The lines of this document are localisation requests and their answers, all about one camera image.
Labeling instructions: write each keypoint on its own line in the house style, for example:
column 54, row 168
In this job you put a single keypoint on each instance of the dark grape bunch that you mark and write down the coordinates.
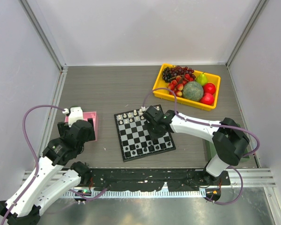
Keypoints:
column 170, row 73

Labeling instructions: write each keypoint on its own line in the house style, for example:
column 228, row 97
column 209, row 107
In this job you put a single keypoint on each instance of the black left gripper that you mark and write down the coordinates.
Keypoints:
column 64, row 128

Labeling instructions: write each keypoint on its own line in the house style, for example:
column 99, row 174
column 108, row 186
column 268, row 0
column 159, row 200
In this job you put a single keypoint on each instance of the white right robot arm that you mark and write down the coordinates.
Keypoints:
column 205, row 130

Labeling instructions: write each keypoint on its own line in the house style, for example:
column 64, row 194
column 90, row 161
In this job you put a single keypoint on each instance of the yellow plastic fruit tray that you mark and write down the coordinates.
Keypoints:
column 173, row 89

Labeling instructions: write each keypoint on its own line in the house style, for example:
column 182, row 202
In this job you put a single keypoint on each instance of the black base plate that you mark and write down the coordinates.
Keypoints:
column 149, row 180

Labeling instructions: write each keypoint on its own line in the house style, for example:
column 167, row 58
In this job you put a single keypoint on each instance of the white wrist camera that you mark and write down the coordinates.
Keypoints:
column 74, row 114

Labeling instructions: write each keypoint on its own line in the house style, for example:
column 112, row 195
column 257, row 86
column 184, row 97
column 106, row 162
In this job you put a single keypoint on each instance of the red apple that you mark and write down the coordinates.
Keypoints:
column 209, row 88
column 207, row 99

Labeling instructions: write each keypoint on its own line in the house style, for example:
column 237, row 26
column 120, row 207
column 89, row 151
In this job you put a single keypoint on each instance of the green plastic tray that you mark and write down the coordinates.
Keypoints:
column 210, row 150

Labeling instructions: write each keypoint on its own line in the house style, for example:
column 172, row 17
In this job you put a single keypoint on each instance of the green pear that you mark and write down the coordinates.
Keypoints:
column 202, row 79

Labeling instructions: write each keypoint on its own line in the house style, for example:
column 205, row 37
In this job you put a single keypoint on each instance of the pink plastic box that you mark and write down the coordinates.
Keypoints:
column 86, row 116

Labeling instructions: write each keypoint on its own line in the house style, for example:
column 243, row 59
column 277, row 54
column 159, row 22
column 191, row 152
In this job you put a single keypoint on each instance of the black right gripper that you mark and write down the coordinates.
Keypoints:
column 153, row 135

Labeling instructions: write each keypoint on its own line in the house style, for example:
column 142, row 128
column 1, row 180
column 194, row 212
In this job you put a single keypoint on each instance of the green netted melon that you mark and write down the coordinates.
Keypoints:
column 193, row 91

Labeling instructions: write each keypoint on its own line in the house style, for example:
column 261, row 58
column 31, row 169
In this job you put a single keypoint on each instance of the black white chess board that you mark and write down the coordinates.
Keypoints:
column 134, row 139

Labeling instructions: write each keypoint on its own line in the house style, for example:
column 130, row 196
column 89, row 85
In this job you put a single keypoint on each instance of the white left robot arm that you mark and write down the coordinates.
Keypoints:
column 34, row 197

